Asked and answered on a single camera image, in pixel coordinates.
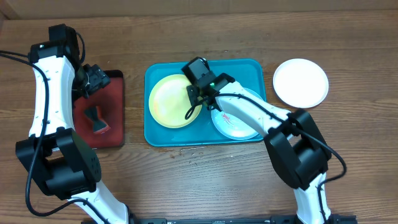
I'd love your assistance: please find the green plastic plate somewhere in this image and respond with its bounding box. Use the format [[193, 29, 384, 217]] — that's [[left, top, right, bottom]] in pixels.
[[149, 74, 201, 128]]

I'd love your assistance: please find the orange and green sponge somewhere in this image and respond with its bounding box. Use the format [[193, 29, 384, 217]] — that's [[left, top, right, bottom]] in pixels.
[[84, 106, 111, 134]]

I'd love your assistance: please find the light blue plastic plate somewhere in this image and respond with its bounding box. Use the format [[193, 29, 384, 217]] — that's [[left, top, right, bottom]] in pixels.
[[210, 88, 265, 141]]

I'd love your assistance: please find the white plastic plate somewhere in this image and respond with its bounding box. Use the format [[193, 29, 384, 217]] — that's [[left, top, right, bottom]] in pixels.
[[272, 58, 329, 108]]

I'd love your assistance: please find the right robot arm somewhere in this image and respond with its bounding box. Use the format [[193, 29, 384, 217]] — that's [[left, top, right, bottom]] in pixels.
[[182, 57, 331, 223]]

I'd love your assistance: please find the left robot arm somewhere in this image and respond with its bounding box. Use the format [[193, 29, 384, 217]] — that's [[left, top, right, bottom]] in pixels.
[[16, 24, 131, 223]]

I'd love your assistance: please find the red and black tray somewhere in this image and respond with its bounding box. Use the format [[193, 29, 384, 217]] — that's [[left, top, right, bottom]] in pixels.
[[73, 70, 124, 149]]

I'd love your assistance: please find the teal plastic tray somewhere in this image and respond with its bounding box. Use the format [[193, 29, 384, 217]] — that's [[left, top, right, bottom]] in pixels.
[[144, 58, 266, 147]]

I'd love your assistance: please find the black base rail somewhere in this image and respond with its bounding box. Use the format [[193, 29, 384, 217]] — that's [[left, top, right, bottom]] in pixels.
[[81, 215, 358, 224]]

